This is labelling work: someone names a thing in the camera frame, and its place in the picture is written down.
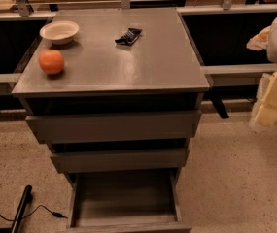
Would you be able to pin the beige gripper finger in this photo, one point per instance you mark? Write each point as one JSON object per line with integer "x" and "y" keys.
{"x": 264, "y": 112}
{"x": 259, "y": 41}

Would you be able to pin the orange fruit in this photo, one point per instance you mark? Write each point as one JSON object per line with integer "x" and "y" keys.
{"x": 51, "y": 61}

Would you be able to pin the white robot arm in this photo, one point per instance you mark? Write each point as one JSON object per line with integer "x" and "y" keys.
{"x": 271, "y": 48}

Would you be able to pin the grey top drawer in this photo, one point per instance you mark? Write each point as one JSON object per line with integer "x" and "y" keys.
{"x": 114, "y": 127}

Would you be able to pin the grey middle drawer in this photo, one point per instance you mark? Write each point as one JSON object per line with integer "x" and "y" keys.
{"x": 117, "y": 160}

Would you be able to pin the grey drawer cabinet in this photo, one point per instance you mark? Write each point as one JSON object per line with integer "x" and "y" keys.
{"x": 158, "y": 73}

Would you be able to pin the grey open bottom drawer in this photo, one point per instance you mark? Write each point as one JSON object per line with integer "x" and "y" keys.
{"x": 136, "y": 201}

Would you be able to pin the black snack packet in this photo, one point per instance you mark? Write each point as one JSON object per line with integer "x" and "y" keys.
{"x": 129, "y": 37}

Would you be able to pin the black floor bar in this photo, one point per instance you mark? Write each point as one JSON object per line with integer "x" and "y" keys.
{"x": 19, "y": 216}

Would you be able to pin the grey right shelf rail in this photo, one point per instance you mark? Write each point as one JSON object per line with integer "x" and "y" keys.
{"x": 237, "y": 75}

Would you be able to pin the black table leg bracket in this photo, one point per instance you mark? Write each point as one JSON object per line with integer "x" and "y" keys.
{"x": 218, "y": 104}

